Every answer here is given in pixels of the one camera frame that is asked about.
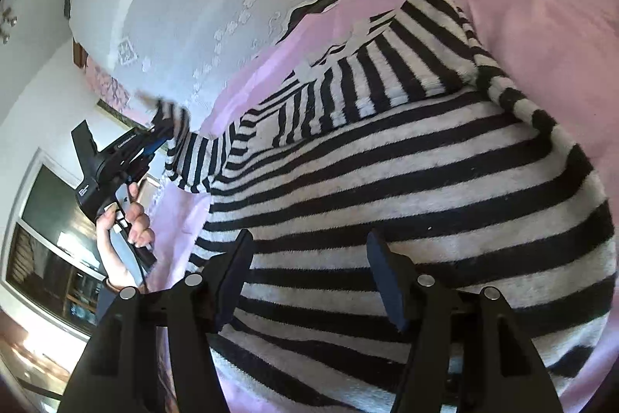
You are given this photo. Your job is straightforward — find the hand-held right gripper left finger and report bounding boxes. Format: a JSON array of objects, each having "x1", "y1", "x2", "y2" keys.
[{"x1": 58, "y1": 229, "x2": 255, "y2": 413}]

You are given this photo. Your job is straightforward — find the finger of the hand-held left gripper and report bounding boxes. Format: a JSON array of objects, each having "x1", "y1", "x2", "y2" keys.
[
  {"x1": 138, "y1": 138, "x2": 165, "y2": 165},
  {"x1": 142, "y1": 119, "x2": 175, "y2": 144}
]

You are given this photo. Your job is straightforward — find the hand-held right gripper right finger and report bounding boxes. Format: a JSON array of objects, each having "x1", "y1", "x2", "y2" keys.
[{"x1": 366, "y1": 229, "x2": 564, "y2": 413}]

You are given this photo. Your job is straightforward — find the black white striped sweater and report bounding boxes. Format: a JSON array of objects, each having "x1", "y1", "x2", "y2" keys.
[{"x1": 135, "y1": 0, "x2": 612, "y2": 413}]

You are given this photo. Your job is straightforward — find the person's left hand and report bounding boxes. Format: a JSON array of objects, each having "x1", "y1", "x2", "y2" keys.
[{"x1": 96, "y1": 183, "x2": 156, "y2": 294}]

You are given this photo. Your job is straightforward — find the window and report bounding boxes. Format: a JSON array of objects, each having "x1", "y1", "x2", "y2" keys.
[{"x1": 4, "y1": 152, "x2": 165, "y2": 339}]

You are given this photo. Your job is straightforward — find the pink floral cloth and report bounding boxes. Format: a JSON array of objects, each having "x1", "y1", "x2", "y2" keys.
[{"x1": 84, "y1": 55, "x2": 148, "y2": 126}]

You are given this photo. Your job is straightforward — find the dark cloth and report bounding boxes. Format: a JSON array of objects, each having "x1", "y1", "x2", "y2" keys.
[{"x1": 290, "y1": 0, "x2": 351, "y2": 31}]

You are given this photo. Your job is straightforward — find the pink bed sheet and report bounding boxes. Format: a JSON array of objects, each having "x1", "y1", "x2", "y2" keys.
[{"x1": 111, "y1": 0, "x2": 619, "y2": 413}]

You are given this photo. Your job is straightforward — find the metal wall hook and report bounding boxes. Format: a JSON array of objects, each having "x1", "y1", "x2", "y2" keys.
[{"x1": 1, "y1": 5, "x2": 19, "y2": 45}]

